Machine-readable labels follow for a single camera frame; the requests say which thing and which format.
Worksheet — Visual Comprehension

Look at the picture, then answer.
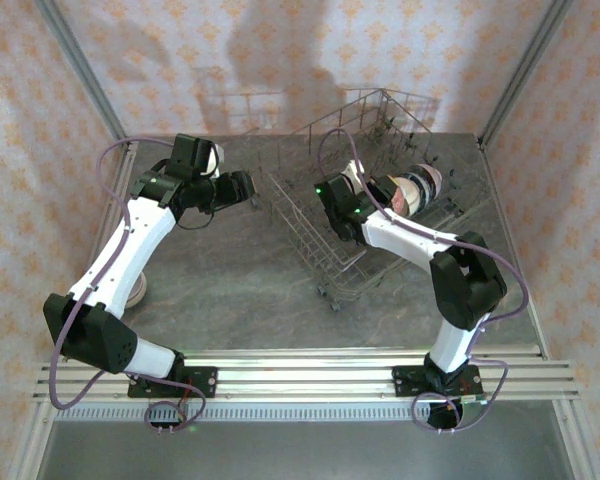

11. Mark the blue floral bowl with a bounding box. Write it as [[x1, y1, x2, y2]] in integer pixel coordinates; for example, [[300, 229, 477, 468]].
[[387, 173, 424, 217]]

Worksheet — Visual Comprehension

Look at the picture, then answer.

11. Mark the grey wire dish rack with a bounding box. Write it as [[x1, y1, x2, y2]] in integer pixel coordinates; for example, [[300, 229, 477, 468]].
[[252, 87, 494, 314]]

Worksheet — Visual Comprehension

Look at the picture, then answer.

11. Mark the plain cream bowl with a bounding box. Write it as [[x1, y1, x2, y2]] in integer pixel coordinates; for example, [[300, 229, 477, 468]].
[[126, 273, 150, 307]]

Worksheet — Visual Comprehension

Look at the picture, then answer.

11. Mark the black connector box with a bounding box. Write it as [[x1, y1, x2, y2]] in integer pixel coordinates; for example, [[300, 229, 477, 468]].
[[144, 401, 190, 435]]

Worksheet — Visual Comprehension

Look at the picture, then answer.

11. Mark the green circuit board unit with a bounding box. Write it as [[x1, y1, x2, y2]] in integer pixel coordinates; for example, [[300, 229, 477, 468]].
[[426, 392, 490, 432]]

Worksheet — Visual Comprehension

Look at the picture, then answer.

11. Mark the grey metal panel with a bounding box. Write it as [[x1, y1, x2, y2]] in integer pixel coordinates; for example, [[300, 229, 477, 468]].
[[34, 418, 576, 480]]

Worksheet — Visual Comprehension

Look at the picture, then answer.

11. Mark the thin black cable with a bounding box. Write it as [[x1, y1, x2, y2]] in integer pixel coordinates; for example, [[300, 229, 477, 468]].
[[174, 207, 217, 232]]

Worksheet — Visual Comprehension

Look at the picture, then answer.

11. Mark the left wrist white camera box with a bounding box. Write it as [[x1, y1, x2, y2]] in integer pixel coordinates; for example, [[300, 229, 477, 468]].
[[208, 143, 227, 177]]

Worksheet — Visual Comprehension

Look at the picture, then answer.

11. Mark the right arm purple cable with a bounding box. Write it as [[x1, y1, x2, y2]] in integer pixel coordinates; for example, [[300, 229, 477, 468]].
[[316, 128, 531, 436]]

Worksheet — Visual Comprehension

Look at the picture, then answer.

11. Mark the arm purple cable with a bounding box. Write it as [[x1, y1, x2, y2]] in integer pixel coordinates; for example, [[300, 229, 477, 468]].
[[316, 128, 531, 436], [48, 137, 206, 436]]

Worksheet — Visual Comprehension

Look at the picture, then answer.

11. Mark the aluminium table side rail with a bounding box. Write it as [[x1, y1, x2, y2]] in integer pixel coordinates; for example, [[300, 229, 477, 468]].
[[476, 133, 552, 362], [58, 135, 140, 362]]

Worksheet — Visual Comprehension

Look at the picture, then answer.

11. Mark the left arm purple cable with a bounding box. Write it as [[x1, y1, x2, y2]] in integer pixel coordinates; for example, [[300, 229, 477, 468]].
[[48, 137, 206, 436]]

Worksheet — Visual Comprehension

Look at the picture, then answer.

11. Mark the aluminium frame post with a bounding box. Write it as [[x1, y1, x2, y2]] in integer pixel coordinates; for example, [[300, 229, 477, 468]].
[[33, 0, 134, 149], [477, 0, 576, 151]]

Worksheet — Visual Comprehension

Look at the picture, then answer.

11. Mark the aluminium mounting rail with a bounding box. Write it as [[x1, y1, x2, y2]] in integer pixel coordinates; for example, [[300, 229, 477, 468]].
[[31, 348, 582, 404]]

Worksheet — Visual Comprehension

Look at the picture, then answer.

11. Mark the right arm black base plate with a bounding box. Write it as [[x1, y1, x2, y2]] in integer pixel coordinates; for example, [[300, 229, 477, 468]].
[[390, 364, 484, 400]]

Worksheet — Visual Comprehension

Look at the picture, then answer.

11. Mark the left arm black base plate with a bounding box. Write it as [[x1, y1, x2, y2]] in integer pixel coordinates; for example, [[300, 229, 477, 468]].
[[126, 365, 219, 400]]

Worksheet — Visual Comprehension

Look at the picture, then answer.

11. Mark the slotted grey cable duct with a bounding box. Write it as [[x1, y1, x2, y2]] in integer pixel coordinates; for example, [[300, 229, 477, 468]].
[[53, 402, 434, 422]]

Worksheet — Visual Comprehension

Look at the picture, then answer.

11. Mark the aluminium frame leg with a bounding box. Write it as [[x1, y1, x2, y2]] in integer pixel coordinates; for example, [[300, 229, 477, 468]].
[[7, 399, 56, 480], [552, 399, 599, 480]]

